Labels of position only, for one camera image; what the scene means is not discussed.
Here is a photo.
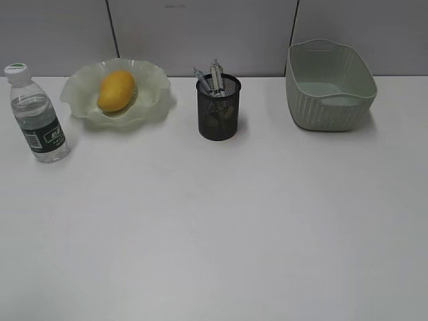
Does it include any beige and white pen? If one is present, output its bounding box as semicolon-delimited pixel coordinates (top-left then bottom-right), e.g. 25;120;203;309
213;59;225;97

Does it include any translucent green wavy plate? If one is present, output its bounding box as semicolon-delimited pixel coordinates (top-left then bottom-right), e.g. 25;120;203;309
60;58;173;128

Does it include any blue and white pen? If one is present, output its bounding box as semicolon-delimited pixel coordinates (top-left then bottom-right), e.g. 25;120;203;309
193;67;213;96

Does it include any pale green woven basket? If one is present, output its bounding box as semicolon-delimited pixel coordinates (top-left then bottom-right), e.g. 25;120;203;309
286;39;377;132

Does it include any black mesh pen holder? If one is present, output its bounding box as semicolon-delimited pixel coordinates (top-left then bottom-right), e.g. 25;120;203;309
196;74;241;141

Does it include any grey and white pen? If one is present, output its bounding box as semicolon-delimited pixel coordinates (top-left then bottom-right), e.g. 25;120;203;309
210;59;222;97

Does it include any clear water bottle green label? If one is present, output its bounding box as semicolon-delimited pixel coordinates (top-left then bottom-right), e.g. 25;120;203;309
4;63;70;163

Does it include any yellow mango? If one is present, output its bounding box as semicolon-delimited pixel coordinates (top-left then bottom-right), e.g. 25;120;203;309
97;70;135;112

